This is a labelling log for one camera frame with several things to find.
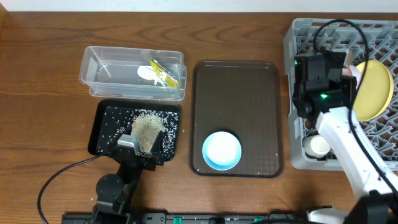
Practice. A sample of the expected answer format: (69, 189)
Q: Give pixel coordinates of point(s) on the yellow plate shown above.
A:
(375, 92)

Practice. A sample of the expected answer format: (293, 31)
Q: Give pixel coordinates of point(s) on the crumpled white tissue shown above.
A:
(148, 73)

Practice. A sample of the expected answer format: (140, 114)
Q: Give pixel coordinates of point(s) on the grey dishwasher rack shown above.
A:
(302, 36)

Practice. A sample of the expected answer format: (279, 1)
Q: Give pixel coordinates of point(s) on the black waste tray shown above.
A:
(114, 116)

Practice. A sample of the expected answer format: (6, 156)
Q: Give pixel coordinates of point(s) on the blue bowl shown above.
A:
(221, 150)

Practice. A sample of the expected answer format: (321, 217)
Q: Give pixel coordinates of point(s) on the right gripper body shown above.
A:
(337, 83)

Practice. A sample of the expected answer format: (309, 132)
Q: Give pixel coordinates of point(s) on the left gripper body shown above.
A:
(137, 157)

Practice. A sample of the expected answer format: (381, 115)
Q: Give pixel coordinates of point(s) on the clear plastic bin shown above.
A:
(111, 72)

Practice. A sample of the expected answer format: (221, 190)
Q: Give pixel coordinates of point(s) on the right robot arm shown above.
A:
(324, 96)

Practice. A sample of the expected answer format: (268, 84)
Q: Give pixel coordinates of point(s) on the pink bowl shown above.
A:
(353, 71)

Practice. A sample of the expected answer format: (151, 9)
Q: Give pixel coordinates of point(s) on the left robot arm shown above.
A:
(115, 191)

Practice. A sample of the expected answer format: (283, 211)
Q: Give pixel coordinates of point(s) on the brown serving tray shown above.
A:
(242, 98)

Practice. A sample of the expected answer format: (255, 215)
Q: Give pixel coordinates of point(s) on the pile of rice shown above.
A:
(146, 128)

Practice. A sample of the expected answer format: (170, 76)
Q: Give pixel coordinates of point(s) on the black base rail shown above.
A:
(161, 218)

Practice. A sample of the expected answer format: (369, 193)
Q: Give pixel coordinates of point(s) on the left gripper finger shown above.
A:
(125, 140)
(157, 147)

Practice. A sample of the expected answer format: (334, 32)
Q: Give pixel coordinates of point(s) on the white cup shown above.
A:
(316, 146)

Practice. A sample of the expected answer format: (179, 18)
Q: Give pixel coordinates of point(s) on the green yellow snack wrapper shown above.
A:
(163, 76)

